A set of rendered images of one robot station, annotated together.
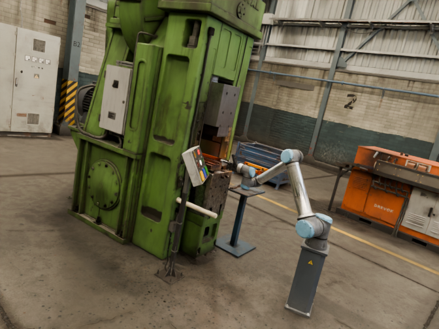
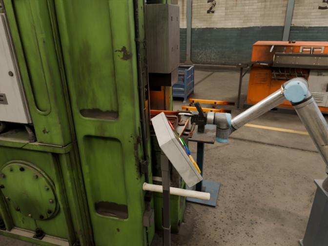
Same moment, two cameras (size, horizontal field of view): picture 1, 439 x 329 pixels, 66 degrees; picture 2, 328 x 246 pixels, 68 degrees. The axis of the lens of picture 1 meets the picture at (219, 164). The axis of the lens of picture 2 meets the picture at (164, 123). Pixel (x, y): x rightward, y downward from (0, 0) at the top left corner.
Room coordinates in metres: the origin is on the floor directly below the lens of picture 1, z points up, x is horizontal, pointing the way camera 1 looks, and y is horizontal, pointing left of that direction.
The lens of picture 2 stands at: (1.68, 0.52, 1.67)
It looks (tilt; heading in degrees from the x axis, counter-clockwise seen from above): 22 degrees down; 346
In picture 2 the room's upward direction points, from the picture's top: 1 degrees counter-clockwise
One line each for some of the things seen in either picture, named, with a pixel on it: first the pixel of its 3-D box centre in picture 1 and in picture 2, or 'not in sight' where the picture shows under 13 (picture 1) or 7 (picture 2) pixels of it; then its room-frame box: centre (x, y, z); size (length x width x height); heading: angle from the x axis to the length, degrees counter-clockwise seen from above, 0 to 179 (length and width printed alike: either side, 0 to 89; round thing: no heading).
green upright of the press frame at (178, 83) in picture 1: (173, 140); (111, 109); (3.24, 0.48, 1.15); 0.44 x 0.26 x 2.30; 60
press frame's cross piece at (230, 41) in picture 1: (210, 50); not in sight; (3.53, 0.31, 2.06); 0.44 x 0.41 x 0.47; 60
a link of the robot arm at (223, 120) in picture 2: (247, 171); (222, 119); (3.16, -0.28, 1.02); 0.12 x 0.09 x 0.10; 60
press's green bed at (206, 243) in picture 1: (189, 224); (153, 193); (3.47, 0.19, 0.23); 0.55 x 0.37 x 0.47; 60
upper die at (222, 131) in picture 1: (206, 126); (146, 75); (3.41, 0.21, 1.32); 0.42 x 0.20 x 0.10; 60
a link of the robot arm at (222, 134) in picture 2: (246, 182); (222, 133); (3.16, -0.29, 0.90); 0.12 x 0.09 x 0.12; 133
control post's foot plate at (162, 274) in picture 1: (170, 271); not in sight; (2.78, 0.24, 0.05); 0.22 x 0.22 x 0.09; 60
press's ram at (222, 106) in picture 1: (213, 102); (146, 38); (3.45, 0.19, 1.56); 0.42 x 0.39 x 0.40; 60
